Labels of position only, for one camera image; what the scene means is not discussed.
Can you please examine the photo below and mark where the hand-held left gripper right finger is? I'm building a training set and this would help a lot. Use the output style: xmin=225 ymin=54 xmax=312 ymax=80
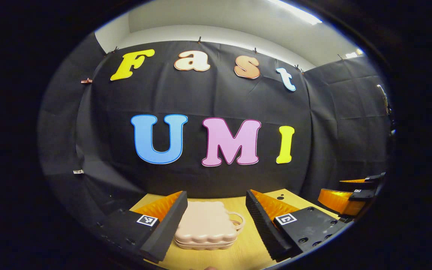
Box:
xmin=246 ymin=189 xmax=350 ymax=262

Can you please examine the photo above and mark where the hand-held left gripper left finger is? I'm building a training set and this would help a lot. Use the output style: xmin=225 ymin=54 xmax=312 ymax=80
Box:
xmin=96 ymin=190 xmax=188 ymax=263

